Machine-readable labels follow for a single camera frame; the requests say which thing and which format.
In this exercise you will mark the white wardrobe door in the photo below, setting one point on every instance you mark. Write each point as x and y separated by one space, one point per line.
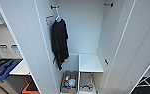
134 40
24 40

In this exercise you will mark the black hanging garment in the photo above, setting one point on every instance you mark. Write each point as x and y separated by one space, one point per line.
59 42

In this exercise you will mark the white wardrobe cabinet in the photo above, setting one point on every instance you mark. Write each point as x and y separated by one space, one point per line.
87 33

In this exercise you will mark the white garment hanger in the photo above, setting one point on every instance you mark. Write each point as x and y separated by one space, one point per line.
58 16

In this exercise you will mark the grey storage bin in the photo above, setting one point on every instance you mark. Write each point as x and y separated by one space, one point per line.
69 83
87 82

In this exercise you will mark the black wardrobe hook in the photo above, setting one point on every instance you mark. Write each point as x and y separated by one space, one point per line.
55 6
108 4

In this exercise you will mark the white flat board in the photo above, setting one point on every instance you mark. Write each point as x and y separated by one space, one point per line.
21 67

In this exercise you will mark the blue moulded tray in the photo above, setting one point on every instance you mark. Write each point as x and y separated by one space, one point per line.
2 69

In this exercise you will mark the wall socket with blue label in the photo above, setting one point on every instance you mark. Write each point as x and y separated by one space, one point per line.
15 49

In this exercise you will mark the white wall socket plate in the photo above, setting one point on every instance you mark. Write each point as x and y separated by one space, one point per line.
3 49

